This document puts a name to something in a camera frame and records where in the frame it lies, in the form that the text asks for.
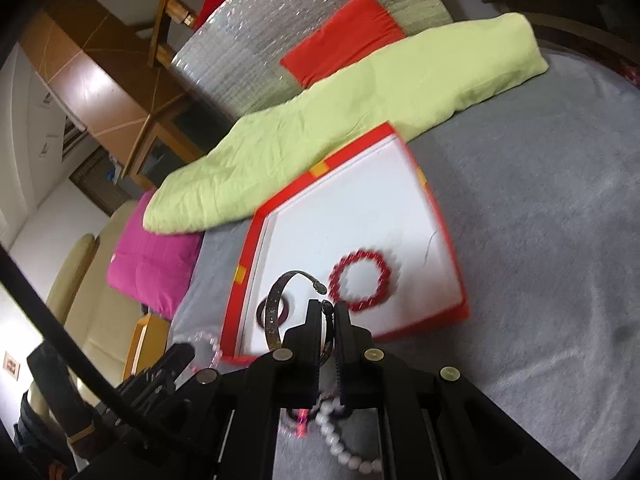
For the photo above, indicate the small wooden box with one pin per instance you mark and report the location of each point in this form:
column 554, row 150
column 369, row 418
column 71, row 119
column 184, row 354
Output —
column 150, row 345

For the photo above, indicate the red cardboard box tray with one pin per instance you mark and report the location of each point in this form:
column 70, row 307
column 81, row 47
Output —
column 350, row 210

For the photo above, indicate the wooden chair frame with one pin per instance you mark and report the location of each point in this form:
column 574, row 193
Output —
column 165, row 10

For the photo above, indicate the wall switch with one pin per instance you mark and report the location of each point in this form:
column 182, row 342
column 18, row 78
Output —
column 10, row 366

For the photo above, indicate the dark wooden furniture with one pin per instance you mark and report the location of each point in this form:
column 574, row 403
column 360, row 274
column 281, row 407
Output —
column 575, row 30

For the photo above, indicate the silver foil mat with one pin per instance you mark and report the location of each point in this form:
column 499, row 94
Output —
column 250, row 45

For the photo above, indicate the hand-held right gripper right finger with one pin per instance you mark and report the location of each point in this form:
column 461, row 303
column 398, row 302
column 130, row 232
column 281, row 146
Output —
column 345, row 355

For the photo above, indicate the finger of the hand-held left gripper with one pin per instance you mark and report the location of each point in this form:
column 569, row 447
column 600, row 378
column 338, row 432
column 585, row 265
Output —
column 177, row 357

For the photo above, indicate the beige sofa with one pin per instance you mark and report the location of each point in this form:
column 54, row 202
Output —
column 100, row 310

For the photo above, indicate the red cushion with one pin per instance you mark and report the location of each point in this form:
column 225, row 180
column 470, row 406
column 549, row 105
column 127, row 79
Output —
column 345, row 40

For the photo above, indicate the light green blanket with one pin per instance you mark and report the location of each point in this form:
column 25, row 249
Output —
column 325, row 125

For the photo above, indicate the pink cushion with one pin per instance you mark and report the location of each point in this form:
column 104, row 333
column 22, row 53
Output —
column 150, row 265

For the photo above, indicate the white air conditioner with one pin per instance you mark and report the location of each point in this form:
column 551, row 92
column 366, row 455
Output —
column 55, row 120

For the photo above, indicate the brown window shutter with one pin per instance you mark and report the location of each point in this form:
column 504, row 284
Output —
column 95, row 180

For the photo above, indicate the wooden cabinet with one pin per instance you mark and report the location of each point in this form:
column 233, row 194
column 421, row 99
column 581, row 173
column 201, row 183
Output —
column 100, row 90

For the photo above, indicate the silver metal bangle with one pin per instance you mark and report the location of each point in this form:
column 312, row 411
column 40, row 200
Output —
column 274, row 320

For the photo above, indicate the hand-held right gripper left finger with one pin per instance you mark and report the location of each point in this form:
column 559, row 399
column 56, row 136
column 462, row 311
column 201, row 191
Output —
column 312, row 350

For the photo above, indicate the small blue object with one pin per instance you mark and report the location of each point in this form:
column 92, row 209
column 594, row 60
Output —
column 110, row 170

